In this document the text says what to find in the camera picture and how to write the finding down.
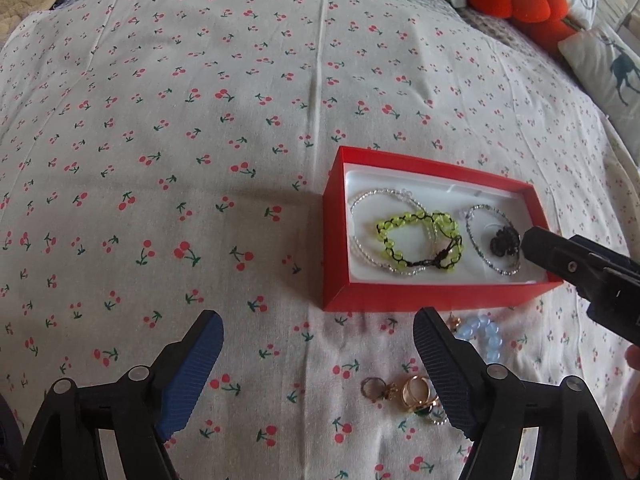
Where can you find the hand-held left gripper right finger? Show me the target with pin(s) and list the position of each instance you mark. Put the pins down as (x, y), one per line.
(442, 365)

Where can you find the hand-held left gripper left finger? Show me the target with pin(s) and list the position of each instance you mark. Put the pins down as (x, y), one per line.
(192, 370)

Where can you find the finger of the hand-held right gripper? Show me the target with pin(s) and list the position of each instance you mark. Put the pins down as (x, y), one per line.
(547, 252)
(607, 252)

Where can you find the black flower ornament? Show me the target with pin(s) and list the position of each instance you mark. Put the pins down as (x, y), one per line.
(502, 244)

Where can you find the red jewelry box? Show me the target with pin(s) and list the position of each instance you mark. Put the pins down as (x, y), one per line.
(336, 265)

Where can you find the person's right hand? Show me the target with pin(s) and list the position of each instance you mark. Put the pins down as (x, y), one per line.
(632, 410)

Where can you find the deer print pillow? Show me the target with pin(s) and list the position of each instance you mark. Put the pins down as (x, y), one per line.
(607, 67)

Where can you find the cherry print bedsheet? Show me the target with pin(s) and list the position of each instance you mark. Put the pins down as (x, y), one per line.
(200, 160)

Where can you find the orange pumpkin plush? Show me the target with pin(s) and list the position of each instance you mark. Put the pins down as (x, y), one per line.
(520, 0)

